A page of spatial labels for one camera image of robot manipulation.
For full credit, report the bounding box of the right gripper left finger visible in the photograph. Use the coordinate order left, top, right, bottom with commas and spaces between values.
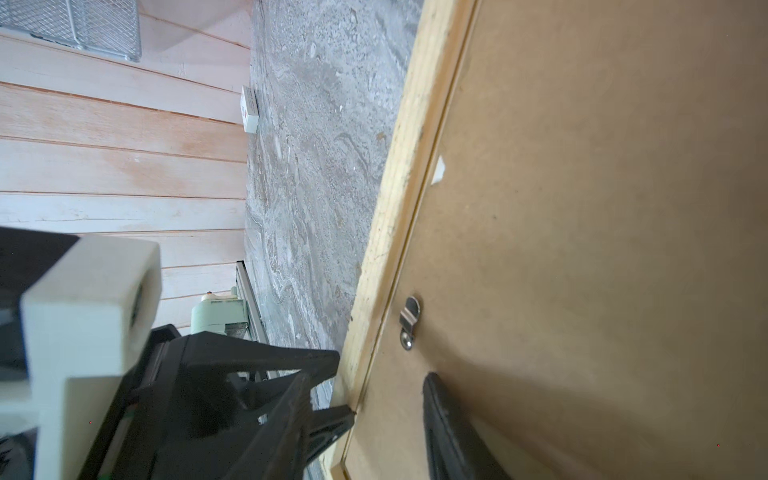
223, 373, 312, 479

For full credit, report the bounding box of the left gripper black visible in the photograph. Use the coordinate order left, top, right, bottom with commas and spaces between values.
79, 325, 356, 479

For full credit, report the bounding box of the white wire mesh shelf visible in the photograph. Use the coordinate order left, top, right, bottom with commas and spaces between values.
1, 0, 142, 63

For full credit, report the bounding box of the light wooden picture frame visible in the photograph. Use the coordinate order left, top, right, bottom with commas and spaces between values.
321, 1, 479, 479

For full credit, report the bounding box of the small white square tag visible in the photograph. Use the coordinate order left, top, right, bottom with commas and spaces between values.
240, 86, 259, 134

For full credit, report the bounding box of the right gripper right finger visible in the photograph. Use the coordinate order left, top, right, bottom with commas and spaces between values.
423, 372, 510, 480

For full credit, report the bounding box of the brown cardboard backing board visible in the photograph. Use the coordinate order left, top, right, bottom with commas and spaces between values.
345, 1, 767, 479

